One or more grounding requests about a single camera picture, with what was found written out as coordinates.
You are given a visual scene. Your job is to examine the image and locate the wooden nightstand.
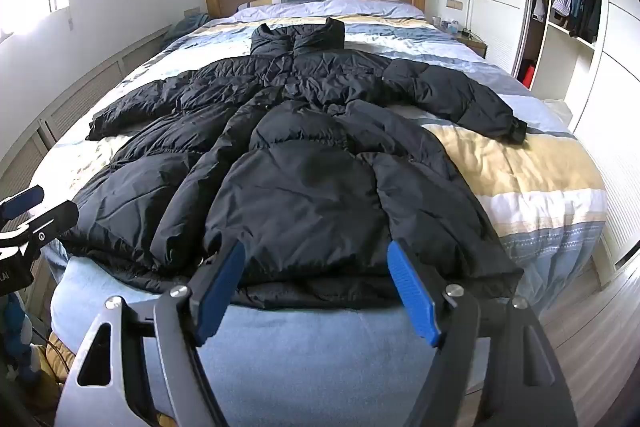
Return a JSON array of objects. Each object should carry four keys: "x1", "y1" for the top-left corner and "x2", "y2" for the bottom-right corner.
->
[{"x1": 454, "y1": 32, "x2": 489, "y2": 58}]

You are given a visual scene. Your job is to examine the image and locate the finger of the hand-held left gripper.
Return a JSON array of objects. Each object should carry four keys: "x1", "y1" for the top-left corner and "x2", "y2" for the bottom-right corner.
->
[
  {"x1": 0, "y1": 185, "x2": 45, "y2": 219},
  {"x1": 0, "y1": 200, "x2": 80, "y2": 259}
]

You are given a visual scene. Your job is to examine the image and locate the blue white plush toy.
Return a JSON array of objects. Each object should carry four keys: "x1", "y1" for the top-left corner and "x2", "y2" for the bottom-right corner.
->
[{"x1": 0, "y1": 292, "x2": 42, "y2": 389}]

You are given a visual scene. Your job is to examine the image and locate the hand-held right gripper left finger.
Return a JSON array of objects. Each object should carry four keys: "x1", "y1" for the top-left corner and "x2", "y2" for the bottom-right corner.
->
[{"x1": 55, "y1": 239, "x2": 247, "y2": 427}]

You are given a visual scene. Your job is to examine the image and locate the white wardrobe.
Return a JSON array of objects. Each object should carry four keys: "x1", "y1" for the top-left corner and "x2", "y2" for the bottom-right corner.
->
[{"x1": 469, "y1": 0, "x2": 640, "y2": 270}]

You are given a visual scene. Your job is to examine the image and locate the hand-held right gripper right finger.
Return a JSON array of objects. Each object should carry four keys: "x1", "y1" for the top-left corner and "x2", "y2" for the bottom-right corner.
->
[{"x1": 386, "y1": 239, "x2": 581, "y2": 427}]

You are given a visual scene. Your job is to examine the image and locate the yellow cloth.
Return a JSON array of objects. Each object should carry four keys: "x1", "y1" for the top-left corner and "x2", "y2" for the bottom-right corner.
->
[{"x1": 31, "y1": 336, "x2": 77, "y2": 410}]

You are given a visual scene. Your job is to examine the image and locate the small bottles on nightstand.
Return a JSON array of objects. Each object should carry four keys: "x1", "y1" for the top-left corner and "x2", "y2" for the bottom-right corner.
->
[{"x1": 432, "y1": 14, "x2": 476, "y2": 38}]

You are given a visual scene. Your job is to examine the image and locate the light blue bed sheet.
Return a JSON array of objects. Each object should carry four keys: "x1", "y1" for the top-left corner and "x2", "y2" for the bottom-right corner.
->
[{"x1": 50, "y1": 252, "x2": 493, "y2": 427}]

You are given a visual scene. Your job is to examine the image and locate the lavender pillow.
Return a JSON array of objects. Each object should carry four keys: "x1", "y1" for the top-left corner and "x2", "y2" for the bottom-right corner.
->
[{"x1": 235, "y1": 0, "x2": 426, "y2": 20}]

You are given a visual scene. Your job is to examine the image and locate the blue crumpled cloth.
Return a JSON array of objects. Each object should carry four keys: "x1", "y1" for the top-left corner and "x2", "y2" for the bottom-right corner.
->
[{"x1": 167, "y1": 13, "x2": 212, "y2": 42}]

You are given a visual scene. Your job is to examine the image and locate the striped duvet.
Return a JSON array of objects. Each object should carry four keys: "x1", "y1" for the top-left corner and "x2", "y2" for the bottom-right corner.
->
[{"x1": 30, "y1": 13, "x2": 608, "y2": 269}]

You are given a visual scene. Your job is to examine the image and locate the black puffer coat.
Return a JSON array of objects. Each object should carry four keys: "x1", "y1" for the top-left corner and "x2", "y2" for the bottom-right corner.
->
[{"x1": 59, "y1": 18, "x2": 529, "y2": 308}]

